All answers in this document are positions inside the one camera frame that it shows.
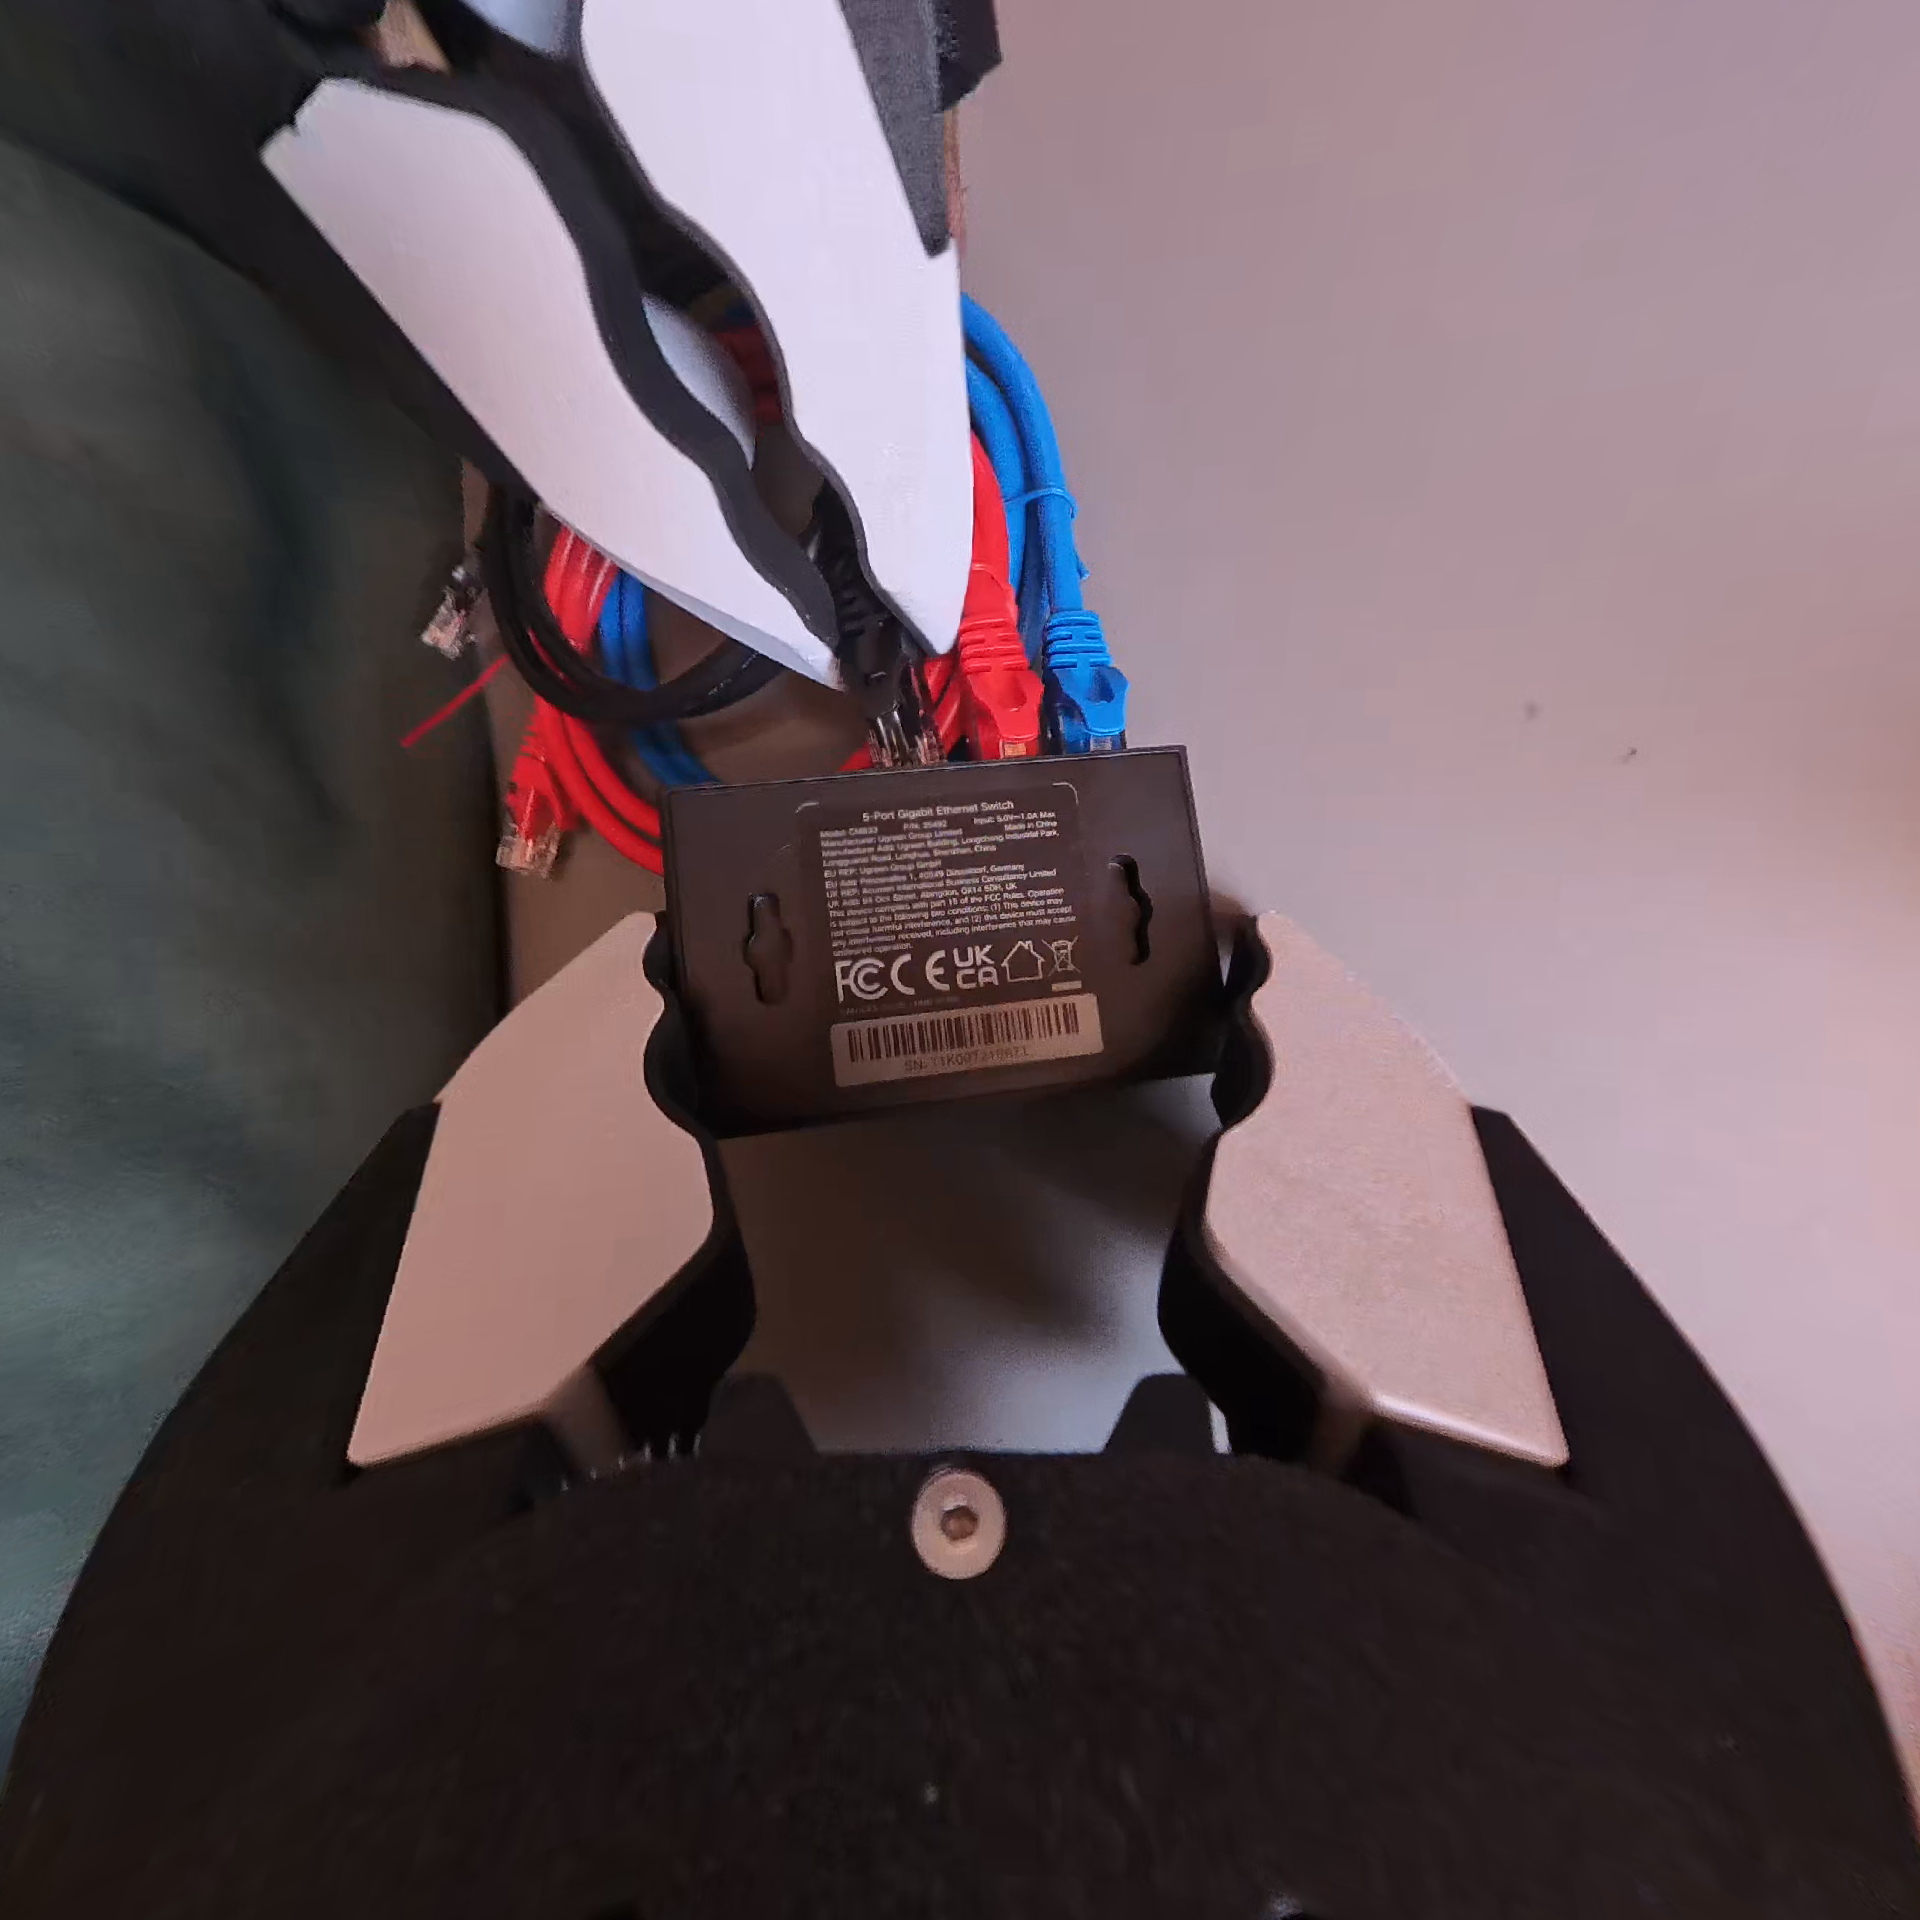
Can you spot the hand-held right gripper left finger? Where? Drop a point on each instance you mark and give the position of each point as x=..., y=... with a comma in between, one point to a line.
x=511, y=1200

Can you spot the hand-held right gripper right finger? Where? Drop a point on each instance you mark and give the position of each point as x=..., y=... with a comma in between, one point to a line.
x=1382, y=1200

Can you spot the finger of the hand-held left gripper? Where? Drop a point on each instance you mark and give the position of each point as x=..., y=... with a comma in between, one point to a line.
x=810, y=224
x=480, y=299

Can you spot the black ethernet switch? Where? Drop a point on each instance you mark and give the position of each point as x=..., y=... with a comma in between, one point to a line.
x=932, y=902

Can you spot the red zip tie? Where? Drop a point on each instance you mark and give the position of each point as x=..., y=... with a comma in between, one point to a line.
x=452, y=704

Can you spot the person's green sweatshirt torso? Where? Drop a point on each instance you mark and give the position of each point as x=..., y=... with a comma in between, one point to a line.
x=181, y=750

